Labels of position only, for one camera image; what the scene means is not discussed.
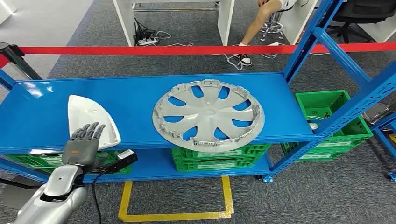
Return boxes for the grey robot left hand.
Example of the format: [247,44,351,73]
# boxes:
[61,121,109,170]

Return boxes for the white plastic mirror cover part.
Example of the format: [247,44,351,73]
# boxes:
[67,94,121,151]

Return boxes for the blue metal shelf rack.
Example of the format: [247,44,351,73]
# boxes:
[369,112,396,182]
[0,0,396,184]

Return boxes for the long red barrier belt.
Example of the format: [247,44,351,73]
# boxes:
[18,42,396,56]

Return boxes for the white power strip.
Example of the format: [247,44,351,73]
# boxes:
[136,37,159,47]

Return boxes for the grey plastic wheel hubcap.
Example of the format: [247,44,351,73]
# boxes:
[152,79,265,153]

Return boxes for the white desk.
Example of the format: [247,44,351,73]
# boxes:
[113,0,236,47]
[280,0,396,45]

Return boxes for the person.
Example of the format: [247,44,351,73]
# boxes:
[237,0,297,67]

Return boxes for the chrome stool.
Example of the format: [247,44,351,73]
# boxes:
[259,11,284,42]

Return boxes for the open green plastic crate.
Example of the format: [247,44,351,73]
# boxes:
[295,90,374,147]

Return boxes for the black office chair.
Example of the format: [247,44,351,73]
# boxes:
[326,0,396,44]

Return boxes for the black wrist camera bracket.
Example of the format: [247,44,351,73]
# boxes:
[88,157,124,175]

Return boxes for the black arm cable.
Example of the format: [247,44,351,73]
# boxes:
[91,169,107,224]

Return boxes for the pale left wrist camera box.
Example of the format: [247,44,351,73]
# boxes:
[116,149,139,164]

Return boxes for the black plug cables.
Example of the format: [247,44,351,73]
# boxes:
[134,18,156,44]

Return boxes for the white floor cable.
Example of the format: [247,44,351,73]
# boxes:
[154,30,194,48]

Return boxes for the white cable tangle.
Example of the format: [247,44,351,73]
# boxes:
[224,43,279,71]

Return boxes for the round chrome base plate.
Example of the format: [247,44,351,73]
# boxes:
[362,103,391,125]

